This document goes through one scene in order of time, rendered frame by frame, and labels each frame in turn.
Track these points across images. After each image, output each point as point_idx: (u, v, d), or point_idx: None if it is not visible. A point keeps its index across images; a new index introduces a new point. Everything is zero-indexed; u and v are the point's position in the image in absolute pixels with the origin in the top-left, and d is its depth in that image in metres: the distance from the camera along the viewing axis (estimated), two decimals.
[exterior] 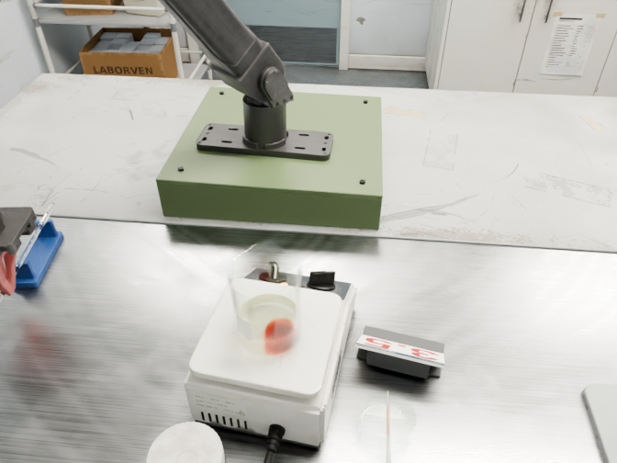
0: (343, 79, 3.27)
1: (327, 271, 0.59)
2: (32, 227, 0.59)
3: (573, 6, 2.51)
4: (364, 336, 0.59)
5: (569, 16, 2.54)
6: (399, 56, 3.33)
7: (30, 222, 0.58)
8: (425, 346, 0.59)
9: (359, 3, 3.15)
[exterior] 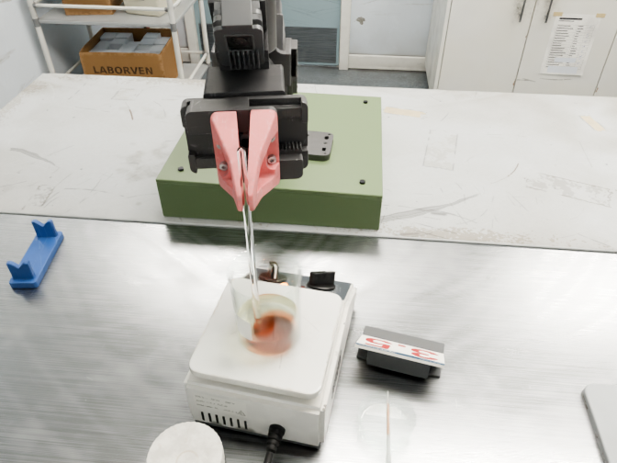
0: (343, 79, 3.27)
1: (327, 271, 0.59)
2: (302, 164, 0.46)
3: (573, 6, 2.51)
4: (364, 336, 0.59)
5: (569, 16, 2.54)
6: (399, 56, 3.33)
7: (308, 148, 0.46)
8: (425, 346, 0.59)
9: (359, 3, 3.15)
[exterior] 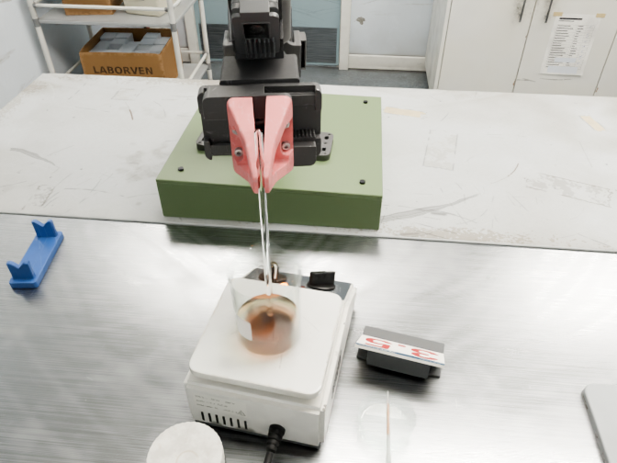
0: (343, 79, 3.27)
1: (327, 271, 0.59)
2: (315, 152, 0.46)
3: (573, 6, 2.51)
4: (364, 336, 0.59)
5: (569, 16, 2.54)
6: (399, 56, 3.33)
7: (320, 135, 0.47)
8: (425, 346, 0.59)
9: (359, 3, 3.15)
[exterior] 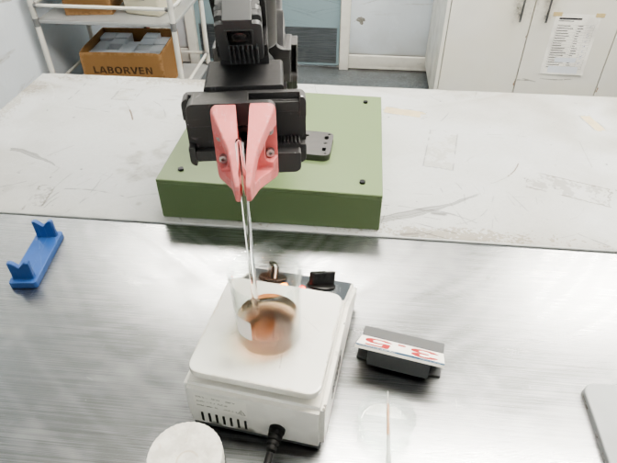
0: (343, 79, 3.27)
1: (327, 271, 0.59)
2: (300, 157, 0.46)
3: (573, 6, 2.51)
4: (364, 336, 0.59)
5: (569, 16, 2.54)
6: (399, 56, 3.33)
7: (306, 141, 0.47)
8: (425, 346, 0.59)
9: (359, 3, 3.15)
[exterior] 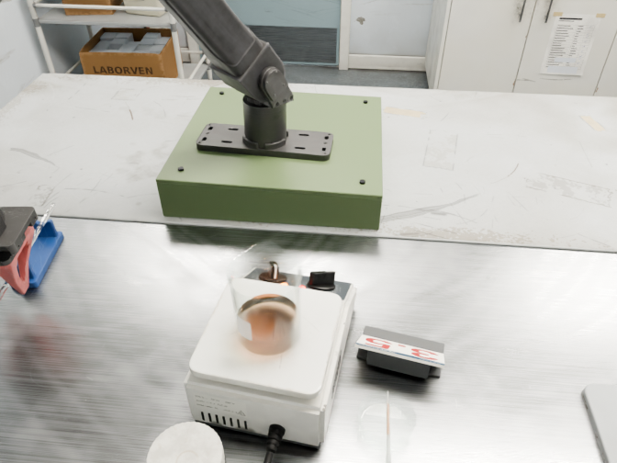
0: (343, 79, 3.27)
1: (327, 271, 0.59)
2: None
3: (573, 6, 2.51)
4: (364, 336, 0.59)
5: (569, 16, 2.54)
6: (399, 56, 3.33)
7: (32, 222, 0.58)
8: (425, 346, 0.59)
9: (359, 3, 3.15)
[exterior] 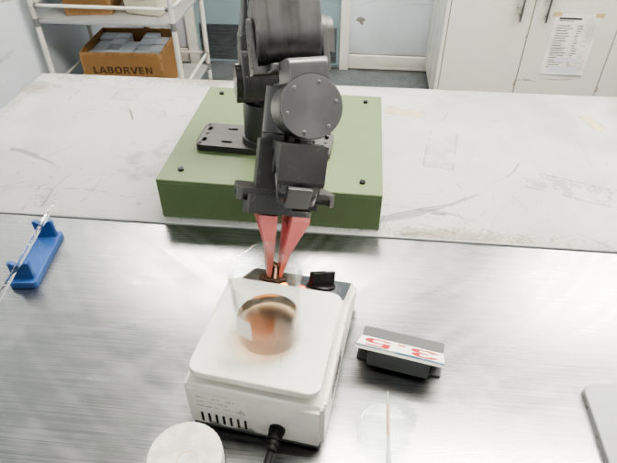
0: (343, 79, 3.27)
1: (327, 271, 0.59)
2: (316, 206, 0.61)
3: (573, 6, 2.51)
4: (364, 336, 0.59)
5: (569, 16, 2.54)
6: (399, 56, 3.33)
7: None
8: (425, 346, 0.59)
9: (359, 3, 3.15)
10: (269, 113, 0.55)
